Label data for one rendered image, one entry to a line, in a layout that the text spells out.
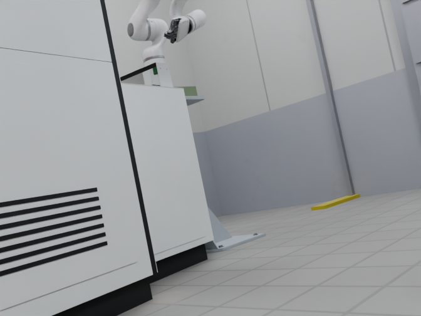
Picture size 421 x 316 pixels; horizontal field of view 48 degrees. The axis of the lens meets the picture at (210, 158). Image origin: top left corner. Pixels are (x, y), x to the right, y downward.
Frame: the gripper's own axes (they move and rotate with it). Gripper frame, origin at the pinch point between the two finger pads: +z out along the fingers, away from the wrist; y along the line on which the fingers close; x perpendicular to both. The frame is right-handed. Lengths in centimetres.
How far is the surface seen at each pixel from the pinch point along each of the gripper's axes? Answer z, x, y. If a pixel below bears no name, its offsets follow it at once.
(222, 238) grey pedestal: -12, 46, -110
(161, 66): -8.7, -5.5, -20.6
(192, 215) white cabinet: 28, 38, -66
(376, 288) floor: 86, 107, -7
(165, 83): -6.1, -0.8, -26.5
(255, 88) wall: -221, -6, -117
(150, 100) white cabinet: 17.3, 4.1, -23.8
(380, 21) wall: -205, 78, -20
